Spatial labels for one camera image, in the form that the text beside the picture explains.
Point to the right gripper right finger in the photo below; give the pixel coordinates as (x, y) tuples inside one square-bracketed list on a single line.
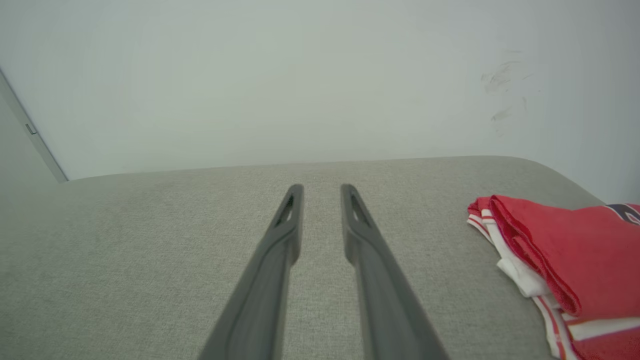
[(385, 300)]

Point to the grey fabric sofa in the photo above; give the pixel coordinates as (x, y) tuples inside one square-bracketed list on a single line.
[(125, 275)]

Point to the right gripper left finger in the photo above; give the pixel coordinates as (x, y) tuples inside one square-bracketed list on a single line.
[(265, 300)]

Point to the red and white jersey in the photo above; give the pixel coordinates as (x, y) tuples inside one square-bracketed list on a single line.
[(590, 250)]

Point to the grey wall trim strip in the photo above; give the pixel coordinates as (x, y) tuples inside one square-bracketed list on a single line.
[(35, 135)]

